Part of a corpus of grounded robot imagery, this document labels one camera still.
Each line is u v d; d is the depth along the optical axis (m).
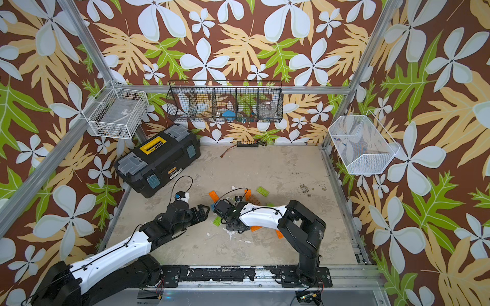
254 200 0.95
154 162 0.90
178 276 0.74
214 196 0.98
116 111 0.86
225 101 0.98
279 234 0.84
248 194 0.99
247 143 1.19
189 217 0.66
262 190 0.99
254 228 0.86
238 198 0.82
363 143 0.83
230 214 0.64
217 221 0.88
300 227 0.48
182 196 0.75
